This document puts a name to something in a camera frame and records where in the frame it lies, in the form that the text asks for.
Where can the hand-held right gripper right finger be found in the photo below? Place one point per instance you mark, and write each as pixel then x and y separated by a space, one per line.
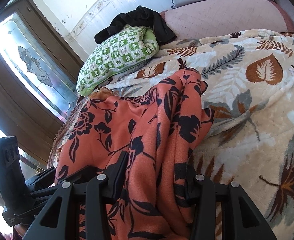
pixel 204 192

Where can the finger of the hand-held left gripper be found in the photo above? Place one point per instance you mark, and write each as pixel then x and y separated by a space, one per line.
pixel 44 178

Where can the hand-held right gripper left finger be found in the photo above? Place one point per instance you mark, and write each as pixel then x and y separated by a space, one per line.
pixel 117 177

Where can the orange black floral garment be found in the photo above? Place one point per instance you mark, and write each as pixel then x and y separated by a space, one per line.
pixel 149 130

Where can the mustard knitted cloth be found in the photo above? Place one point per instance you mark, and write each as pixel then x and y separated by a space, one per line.
pixel 102 93

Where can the cream leaf print blanket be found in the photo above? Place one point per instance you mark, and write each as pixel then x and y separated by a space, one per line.
pixel 249 105

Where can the wooden stained glass window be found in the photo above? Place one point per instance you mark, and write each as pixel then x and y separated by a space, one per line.
pixel 37 62

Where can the green white patterned pillow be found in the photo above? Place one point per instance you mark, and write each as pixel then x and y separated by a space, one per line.
pixel 117 52

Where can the black cloth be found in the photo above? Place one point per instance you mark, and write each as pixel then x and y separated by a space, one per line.
pixel 137 17

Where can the pink bed mattress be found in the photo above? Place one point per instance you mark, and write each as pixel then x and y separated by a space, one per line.
pixel 224 17

